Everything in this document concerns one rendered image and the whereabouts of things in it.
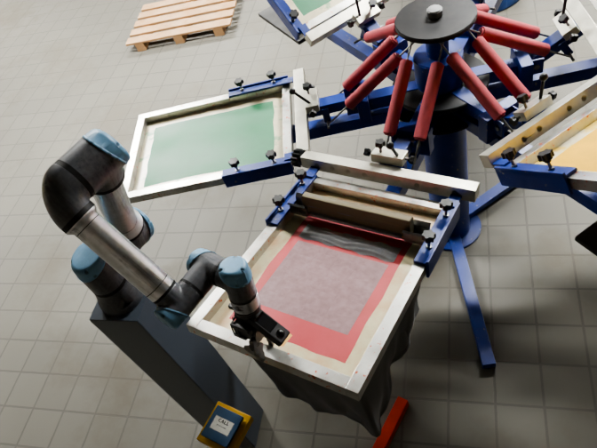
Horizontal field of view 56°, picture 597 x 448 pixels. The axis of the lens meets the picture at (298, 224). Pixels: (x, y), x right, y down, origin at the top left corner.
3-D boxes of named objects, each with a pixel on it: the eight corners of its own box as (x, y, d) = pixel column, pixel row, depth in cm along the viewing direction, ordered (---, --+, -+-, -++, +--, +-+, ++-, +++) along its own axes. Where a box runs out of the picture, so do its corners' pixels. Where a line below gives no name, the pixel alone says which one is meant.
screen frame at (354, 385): (359, 401, 147) (357, 394, 145) (188, 332, 175) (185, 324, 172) (457, 213, 194) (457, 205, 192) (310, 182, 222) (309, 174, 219)
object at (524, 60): (507, 180, 207) (508, 156, 198) (321, 146, 244) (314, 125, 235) (560, 45, 246) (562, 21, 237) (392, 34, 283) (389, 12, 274)
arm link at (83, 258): (82, 286, 176) (57, 261, 166) (112, 254, 181) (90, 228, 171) (105, 301, 169) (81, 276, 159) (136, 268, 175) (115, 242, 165)
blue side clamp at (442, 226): (428, 277, 176) (428, 262, 172) (413, 274, 179) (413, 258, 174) (459, 218, 194) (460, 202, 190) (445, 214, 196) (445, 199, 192)
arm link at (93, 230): (17, 191, 124) (182, 332, 136) (53, 157, 128) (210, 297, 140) (16, 201, 134) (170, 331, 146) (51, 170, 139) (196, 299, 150)
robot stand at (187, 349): (220, 444, 269) (88, 319, 180) (229, 406, 280) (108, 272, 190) (255, 447, 264) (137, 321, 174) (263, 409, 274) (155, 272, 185)
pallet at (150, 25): (246, -8, 549) (242, -17, 542) (232, 36, 504) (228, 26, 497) (148, 11, 577) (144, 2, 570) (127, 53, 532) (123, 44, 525)
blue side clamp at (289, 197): (280, 236, 202) (276, 222, 198) (268, 233, 205) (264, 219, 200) (319, 187, 220) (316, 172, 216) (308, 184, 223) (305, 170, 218)
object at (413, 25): (475, 265, 295) (470, 44, 195) (403, 246, 314) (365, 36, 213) (497, 208, 314) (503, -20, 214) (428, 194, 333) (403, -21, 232)
